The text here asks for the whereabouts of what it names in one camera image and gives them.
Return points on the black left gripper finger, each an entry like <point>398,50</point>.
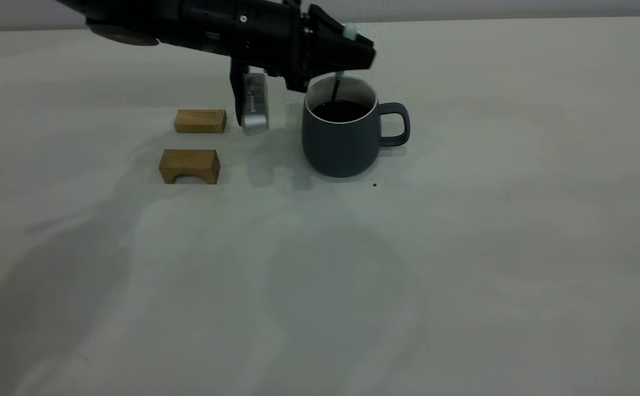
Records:
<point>347,55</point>
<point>325,25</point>

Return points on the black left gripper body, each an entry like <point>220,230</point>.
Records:
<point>270,33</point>

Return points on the dark grey mug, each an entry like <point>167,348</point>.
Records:
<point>342,148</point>

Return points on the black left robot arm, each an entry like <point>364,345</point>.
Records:
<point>188,22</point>

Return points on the flat solid wooden block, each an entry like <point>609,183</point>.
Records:
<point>200,121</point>

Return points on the arched wooden block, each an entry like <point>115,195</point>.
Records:
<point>189,161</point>

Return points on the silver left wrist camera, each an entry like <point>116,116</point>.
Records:
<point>255,104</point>

